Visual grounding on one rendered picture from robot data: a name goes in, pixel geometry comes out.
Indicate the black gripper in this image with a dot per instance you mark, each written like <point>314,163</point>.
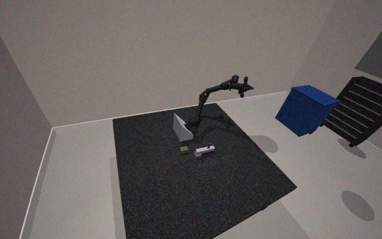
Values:
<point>244,87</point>

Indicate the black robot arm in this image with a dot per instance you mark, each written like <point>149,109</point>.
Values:
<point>195,121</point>

